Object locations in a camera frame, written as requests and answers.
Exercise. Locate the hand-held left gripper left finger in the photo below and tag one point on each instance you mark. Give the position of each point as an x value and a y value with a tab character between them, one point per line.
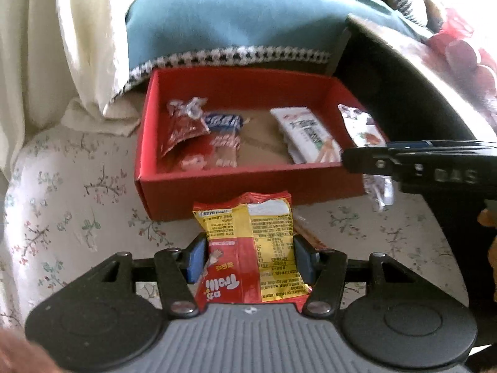
196	260

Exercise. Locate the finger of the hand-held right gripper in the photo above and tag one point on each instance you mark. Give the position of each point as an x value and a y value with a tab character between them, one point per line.
369	159
411	145

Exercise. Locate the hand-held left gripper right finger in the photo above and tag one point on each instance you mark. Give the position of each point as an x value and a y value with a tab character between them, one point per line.
305	260

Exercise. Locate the white brown snack packet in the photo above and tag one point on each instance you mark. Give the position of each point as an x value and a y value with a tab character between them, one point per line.
363	124

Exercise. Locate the yellow red snack packet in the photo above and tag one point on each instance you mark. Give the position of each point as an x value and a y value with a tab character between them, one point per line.
252	248

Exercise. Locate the white black-print snack packet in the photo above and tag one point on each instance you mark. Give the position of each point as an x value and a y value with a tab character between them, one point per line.
306	132

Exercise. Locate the red cardboard box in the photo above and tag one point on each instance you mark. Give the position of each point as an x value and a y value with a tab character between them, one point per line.
233	186

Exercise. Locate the red white-print snack packet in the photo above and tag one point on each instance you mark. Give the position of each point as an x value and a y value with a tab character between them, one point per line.
182	128

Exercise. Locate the blue clear snack packet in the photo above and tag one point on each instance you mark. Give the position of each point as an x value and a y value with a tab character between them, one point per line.
223	122

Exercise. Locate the person's right hand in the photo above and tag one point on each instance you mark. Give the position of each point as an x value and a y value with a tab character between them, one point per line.
488	254

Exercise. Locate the dark coffee table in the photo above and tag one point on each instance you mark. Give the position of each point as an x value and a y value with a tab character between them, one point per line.
419	101

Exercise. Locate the red apple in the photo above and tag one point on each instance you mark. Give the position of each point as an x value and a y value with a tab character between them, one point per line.
462	56
487	81

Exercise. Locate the red plastic bag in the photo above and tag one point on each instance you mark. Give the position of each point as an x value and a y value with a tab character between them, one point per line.
450	31

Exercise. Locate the orange houndstooth pillow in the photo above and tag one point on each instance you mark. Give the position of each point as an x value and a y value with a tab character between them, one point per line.
403	0

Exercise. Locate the teal houndstooth-trim blanket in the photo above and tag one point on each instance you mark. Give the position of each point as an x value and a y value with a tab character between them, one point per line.
233	19

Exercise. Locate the white towel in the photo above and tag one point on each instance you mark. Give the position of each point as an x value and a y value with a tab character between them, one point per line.
58	46

